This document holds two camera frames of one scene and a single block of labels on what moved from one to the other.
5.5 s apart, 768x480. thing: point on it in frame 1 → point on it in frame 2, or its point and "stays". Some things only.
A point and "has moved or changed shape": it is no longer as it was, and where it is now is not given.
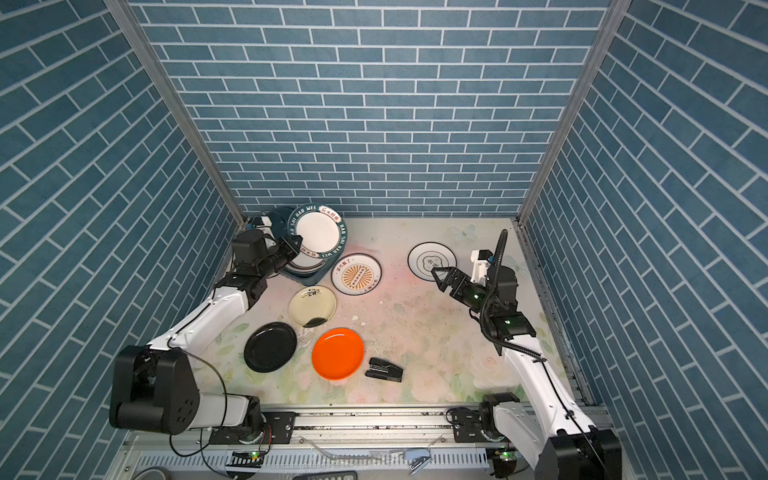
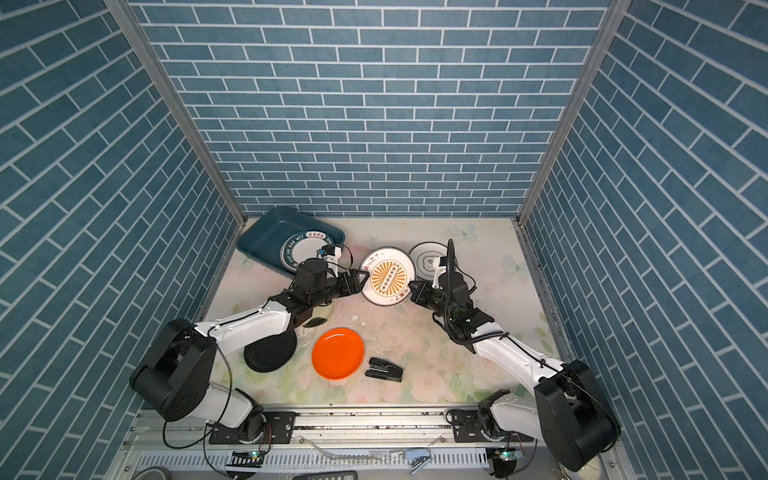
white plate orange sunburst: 356,274 has moved or changed shape
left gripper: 288,249 → 355,286
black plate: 270,346 stays
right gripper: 455,276 → 419,296
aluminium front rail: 371,444 stays
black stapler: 384,370 stays
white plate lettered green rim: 322,228 has moved or changed shape
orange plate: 338,353 stays
